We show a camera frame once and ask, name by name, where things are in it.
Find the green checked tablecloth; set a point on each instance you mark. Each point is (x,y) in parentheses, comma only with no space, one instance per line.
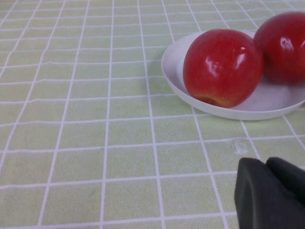
(95,119)

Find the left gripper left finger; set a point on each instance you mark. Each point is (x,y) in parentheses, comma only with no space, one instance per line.
(255,202)

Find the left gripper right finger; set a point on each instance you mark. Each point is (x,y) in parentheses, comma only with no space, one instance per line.
(288,176)

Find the white round plate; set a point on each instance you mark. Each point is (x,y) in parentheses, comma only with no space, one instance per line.
(269,101)

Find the red apple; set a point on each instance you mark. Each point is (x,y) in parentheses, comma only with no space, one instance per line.
(283,52)
(222,69)

